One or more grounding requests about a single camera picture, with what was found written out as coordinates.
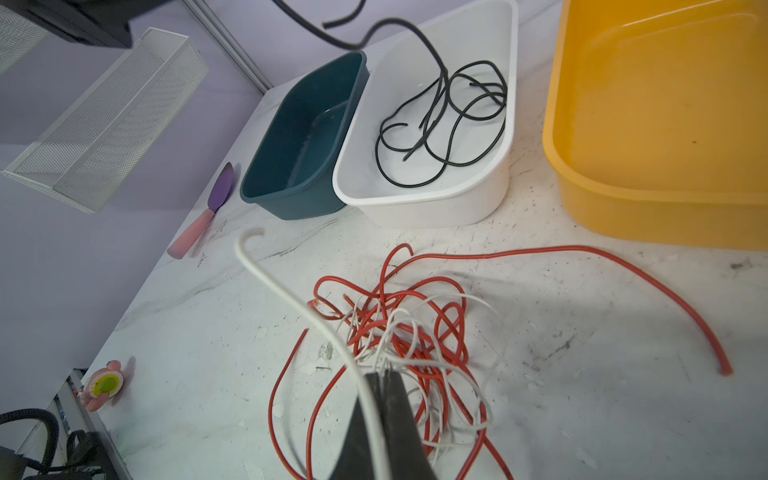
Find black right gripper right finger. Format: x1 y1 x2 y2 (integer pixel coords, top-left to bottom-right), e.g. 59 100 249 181
380 370 436 480

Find black cable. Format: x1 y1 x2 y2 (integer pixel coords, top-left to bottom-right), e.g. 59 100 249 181
269 0 450 79
374 59 509 189

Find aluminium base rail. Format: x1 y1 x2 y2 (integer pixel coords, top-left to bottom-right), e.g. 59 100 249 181
0 368 133 480

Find red orange cables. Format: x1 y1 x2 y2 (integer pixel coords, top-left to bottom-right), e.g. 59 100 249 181
267 242 734 480

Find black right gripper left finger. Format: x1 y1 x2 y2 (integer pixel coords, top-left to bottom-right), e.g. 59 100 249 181
329 373 384 480

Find teal plastic bin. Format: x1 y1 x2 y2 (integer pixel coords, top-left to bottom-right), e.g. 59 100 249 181
240 51 369 220

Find white thin cable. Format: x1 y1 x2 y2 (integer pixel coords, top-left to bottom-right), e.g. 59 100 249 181
234 227 499 480

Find yellow plastic bin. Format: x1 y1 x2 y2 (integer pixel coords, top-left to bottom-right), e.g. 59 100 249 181
543 1 767 251

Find white plastic bin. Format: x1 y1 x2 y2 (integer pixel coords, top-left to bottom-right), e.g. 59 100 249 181
333 1 519 229

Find pink small toy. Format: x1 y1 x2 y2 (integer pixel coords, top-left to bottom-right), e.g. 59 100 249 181
77 360 125 412

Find white mesh two-tier shelf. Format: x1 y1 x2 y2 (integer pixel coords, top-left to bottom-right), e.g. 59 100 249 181
1 1 209 213

